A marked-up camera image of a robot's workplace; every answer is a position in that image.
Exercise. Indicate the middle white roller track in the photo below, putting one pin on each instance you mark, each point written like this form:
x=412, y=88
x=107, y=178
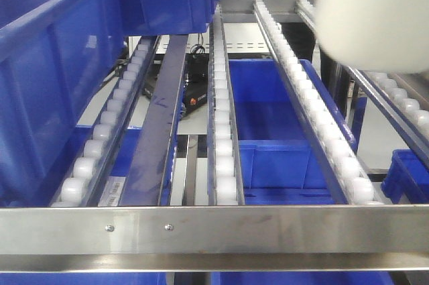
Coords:
x=225, y=181

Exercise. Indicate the large blue crate left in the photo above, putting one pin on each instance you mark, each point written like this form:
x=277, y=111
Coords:
x=54, y=56

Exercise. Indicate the far right roller track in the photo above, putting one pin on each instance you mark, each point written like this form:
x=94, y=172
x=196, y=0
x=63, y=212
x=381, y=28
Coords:
x=404, y=114

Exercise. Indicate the steel divider strip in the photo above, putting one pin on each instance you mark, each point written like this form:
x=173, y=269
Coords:
x=151, y=167

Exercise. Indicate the right-middle white roller track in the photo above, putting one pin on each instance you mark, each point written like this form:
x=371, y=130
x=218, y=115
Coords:
x=345, y=178

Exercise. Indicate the left white roller track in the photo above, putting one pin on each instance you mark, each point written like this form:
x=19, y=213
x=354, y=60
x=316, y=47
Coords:
x=91, y=163

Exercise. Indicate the steel front shelf rail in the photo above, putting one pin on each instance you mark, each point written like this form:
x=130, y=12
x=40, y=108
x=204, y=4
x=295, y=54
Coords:
x=205, y=239

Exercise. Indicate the blue crate below shelf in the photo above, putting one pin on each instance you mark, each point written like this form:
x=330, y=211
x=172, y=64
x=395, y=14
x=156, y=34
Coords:
x=280, y=164

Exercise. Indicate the white plastic bin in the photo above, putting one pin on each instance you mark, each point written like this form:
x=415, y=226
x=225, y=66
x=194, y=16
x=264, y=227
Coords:
x=375, y=35

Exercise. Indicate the blue crate lower right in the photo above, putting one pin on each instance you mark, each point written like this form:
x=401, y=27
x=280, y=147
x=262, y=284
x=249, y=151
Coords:
x=407, y=176

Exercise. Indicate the black device on floor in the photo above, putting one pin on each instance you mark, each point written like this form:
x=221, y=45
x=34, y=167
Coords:
x=195, y=82

